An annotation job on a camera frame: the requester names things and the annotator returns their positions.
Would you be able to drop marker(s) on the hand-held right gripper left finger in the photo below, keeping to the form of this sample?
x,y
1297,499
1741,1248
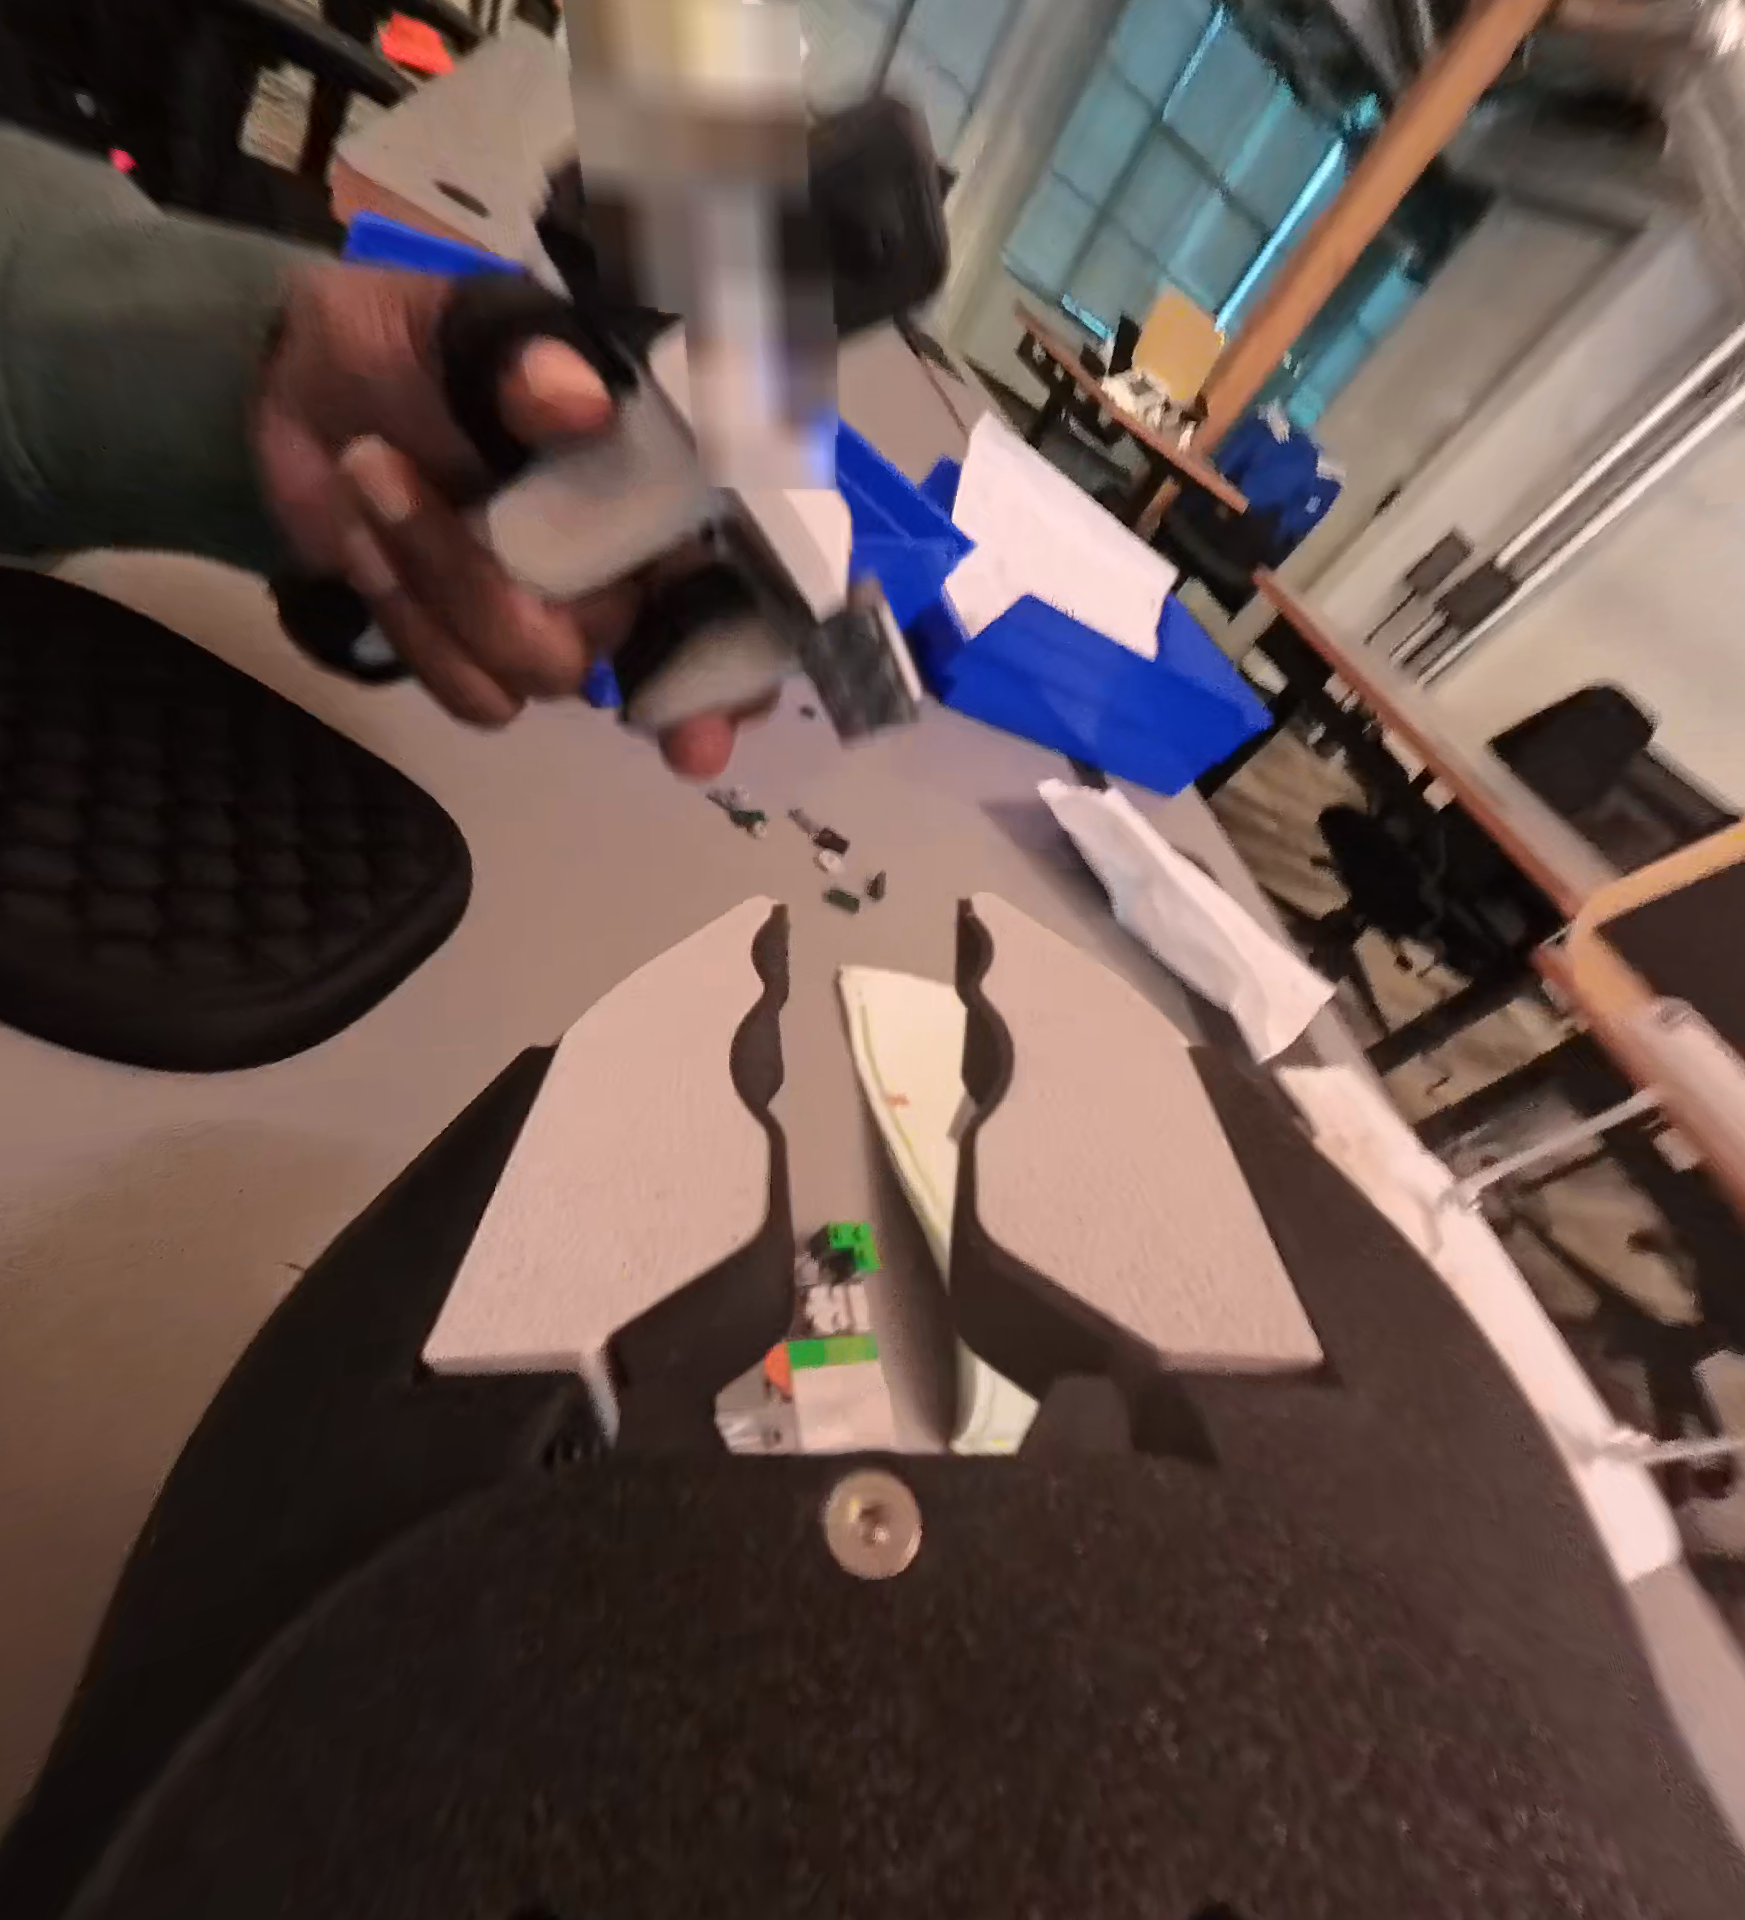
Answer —
x,y
632,1185

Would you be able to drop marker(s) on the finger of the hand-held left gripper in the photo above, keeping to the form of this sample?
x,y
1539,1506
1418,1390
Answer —
x,y
797,554
903,661

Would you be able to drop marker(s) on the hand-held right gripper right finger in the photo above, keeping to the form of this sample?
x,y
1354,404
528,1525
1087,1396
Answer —
x,y
1127,1185

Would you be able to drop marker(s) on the instruction booklet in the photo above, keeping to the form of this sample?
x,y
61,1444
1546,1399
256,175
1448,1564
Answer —
x,y
909,1080

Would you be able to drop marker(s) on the grey brick baseplate build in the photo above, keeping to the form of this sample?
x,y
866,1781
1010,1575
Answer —
x,y
827,1351

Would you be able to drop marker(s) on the person's left forearm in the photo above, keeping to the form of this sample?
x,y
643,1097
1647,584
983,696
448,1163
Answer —
x,y
63,344

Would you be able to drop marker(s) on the person's left hand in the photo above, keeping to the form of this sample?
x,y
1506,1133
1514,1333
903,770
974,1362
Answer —
x,y
362,421

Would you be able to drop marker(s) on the dark printed tile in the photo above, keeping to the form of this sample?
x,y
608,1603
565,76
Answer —
x,y
807,824

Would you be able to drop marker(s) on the white paper sheet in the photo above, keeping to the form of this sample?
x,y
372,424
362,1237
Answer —
x,y
1053,540

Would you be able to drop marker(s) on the white round piece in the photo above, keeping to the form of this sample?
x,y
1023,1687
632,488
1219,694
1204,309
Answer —
x,y
830,853

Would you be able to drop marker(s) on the blue plastic bin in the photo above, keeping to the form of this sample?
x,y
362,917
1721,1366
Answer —
x,y
423,248
1112,704

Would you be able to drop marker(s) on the small dark brick piece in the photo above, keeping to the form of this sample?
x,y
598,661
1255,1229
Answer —
x,y
737,813

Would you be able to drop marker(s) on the white lamp base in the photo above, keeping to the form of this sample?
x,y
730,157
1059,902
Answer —
x,y
1358,1148

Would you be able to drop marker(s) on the crumpled white paper bag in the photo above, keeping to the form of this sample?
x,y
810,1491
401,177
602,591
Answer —
x,y
1173,900

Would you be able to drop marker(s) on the brown wooden table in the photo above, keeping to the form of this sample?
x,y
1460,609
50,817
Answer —
x,y
1143,429
1427,781

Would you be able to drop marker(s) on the black office chair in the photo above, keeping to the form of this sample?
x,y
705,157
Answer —
x,y
1591,764
1380,885

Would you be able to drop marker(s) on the window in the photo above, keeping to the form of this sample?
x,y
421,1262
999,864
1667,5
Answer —
x,y
1157,164

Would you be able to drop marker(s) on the black mesh chair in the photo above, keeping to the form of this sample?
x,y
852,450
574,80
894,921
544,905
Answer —
x,y
136,824

